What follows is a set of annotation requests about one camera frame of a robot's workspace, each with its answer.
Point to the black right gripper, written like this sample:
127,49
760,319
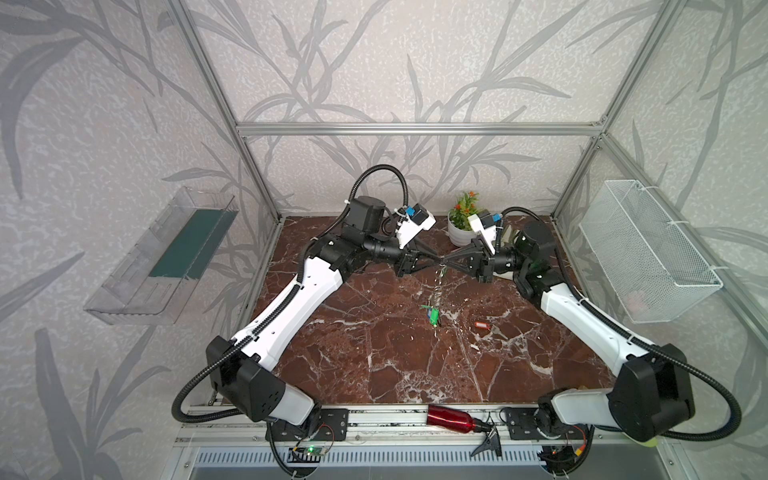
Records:
481,266

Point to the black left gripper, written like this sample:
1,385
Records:
405,259

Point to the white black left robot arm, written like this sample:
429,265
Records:
241,367

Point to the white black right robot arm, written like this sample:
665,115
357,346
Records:
652,392

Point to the white flower pot with plant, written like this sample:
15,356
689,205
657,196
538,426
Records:
459,229

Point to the red spray bottle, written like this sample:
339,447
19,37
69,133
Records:
455,420

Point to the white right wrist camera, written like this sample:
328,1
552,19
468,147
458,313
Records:
485,224

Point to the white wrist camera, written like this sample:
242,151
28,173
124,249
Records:
415,219
485,224

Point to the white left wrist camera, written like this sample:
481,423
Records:
415,219

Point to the white wire mesh basket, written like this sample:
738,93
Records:
654,268

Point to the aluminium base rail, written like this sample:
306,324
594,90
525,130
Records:
387,435

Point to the clear plastic wall shelf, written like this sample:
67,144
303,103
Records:
157,277

